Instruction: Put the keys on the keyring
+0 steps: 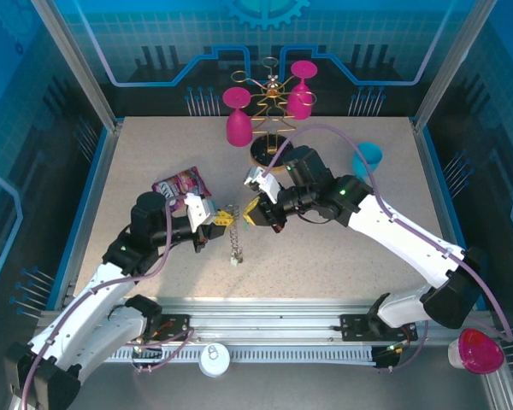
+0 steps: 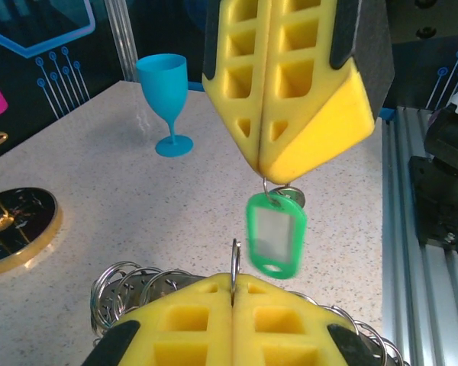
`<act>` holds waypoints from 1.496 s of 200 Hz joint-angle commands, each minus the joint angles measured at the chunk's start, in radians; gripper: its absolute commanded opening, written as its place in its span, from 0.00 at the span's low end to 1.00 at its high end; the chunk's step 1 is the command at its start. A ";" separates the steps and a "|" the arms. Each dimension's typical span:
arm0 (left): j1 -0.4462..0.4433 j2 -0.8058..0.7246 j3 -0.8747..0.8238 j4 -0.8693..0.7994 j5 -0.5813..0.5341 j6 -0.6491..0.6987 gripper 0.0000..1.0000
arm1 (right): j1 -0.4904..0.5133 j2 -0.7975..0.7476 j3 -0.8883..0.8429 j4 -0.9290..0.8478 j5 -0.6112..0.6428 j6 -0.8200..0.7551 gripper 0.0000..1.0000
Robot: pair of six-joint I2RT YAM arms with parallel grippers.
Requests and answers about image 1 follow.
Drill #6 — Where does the silver keyring with chain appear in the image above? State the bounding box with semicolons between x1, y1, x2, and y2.
224;203;245;268

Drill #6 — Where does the purple snack packet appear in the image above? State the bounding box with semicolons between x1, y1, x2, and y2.
151;166;213;210

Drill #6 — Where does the pink plastic wine glass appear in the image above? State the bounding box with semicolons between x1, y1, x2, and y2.
221;86;254;149
286;61;318;121

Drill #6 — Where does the blue plastic wine glass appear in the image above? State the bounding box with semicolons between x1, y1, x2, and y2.
351;142;384;179

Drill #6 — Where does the white round cap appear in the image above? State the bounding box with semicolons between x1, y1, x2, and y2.
198;343;231;378

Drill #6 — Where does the pink and white plastic cup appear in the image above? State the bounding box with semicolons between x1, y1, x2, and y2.
447;327;505;376

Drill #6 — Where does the gold wire glass rack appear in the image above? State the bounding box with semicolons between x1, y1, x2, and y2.
230;56;316;170

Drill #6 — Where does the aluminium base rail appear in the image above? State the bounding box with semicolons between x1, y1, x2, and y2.
38;296;497;347

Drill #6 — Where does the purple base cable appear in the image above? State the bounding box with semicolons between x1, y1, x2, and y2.
123;326;197;375
374;319;431;373

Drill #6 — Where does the white slotted cable duct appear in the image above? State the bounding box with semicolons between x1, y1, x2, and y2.
104;343;375;364

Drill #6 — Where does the aluminium frame post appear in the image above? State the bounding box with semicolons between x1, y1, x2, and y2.
29;0;123;132
411;0;493;132

